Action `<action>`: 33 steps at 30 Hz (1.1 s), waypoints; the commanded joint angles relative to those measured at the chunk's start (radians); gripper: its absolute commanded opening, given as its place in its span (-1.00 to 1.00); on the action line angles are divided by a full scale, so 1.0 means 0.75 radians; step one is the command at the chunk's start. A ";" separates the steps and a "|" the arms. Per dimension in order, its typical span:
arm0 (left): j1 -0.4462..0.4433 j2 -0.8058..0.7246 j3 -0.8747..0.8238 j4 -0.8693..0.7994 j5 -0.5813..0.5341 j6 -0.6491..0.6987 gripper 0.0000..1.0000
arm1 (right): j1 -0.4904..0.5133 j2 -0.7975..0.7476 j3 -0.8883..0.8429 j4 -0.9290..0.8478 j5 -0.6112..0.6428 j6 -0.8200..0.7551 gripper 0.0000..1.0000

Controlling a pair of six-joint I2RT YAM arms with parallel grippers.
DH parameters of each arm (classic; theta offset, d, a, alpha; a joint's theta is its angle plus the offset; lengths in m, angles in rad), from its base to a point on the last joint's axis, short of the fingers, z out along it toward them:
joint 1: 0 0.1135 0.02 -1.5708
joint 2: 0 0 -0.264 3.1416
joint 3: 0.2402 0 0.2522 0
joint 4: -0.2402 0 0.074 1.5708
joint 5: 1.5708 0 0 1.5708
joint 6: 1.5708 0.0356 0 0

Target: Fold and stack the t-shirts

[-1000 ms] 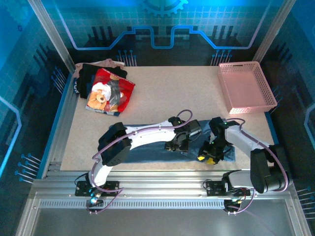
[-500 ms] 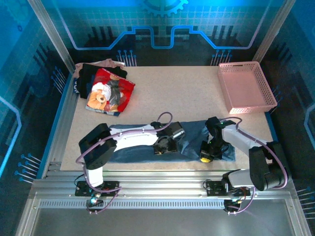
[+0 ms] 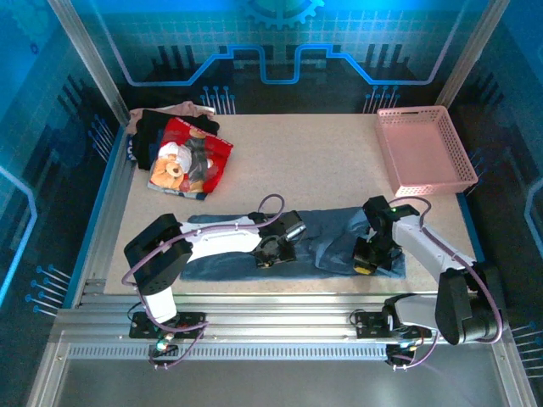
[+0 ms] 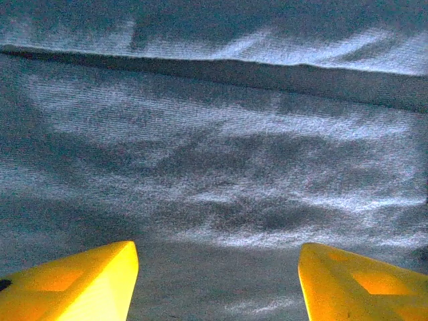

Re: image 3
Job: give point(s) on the blue t-shirt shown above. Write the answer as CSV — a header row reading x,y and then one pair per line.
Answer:
x,y
331,237

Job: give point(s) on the red teddy bear print t-shirt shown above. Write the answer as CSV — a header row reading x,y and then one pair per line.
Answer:
x,y
191,161

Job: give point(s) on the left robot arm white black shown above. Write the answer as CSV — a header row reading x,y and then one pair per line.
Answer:
x,y
220,241

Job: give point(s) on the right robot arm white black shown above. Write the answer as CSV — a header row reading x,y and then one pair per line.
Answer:
x,y
424,241

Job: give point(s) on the small controller box with LED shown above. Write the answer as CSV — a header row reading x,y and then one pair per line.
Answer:
x,y
163,352
396,352

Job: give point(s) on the pink plastic basket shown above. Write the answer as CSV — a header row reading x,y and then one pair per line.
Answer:
x,y
424,152

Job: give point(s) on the pale pink t-shirt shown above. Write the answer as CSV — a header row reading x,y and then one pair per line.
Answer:
x,y
186,108

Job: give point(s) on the black folded t-shirt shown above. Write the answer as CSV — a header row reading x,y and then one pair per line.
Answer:
x,y
148,135

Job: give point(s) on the navy t-shirt white lettering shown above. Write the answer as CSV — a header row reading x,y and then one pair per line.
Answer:
x,y
131,148

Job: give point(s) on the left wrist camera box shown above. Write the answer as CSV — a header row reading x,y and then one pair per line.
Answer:
x,y
296,232

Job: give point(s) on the aluminium rail frame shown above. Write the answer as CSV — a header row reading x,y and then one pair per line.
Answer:
x,y
275,318

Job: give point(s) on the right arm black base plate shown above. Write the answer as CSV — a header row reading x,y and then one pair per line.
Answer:
x,y
369,328

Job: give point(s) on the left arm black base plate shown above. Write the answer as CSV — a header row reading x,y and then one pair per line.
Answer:
x,y
195,332

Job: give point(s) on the aluminium corner post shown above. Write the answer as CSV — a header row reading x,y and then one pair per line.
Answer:
x,y
471,55
89,63

